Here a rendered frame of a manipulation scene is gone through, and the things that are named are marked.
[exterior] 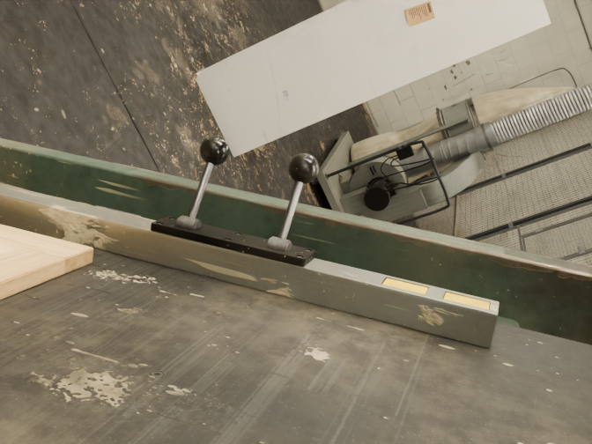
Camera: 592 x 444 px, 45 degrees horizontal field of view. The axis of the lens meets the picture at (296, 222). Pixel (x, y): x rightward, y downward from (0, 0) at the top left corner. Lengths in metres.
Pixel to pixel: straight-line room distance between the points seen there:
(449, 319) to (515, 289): 0.25
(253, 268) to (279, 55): 3.68
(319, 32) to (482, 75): 4.63
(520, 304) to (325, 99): 3.51
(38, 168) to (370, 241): 0.57
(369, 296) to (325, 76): 3.67
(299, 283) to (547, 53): 8.09
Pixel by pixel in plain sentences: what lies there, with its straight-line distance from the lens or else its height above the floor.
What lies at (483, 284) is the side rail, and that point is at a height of 1.67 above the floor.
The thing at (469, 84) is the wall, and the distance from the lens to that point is 8.85.
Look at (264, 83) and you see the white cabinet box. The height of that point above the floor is 0.40.
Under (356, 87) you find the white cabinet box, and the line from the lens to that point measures 4.43.
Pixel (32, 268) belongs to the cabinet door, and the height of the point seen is 1.30.
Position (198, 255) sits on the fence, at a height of 1.40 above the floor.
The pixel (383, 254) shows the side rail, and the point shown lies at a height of 1.55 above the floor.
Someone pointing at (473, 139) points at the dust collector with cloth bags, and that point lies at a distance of 6.22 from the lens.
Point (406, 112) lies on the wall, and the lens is 8.95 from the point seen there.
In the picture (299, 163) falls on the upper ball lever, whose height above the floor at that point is 1.54.
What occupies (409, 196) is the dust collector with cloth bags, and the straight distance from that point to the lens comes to 6.04.
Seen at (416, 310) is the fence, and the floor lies 1.63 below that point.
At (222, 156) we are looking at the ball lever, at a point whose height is 1.45.
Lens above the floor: 1.81
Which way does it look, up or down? 20 degrees down
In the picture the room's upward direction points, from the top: 70 degrees clockwise
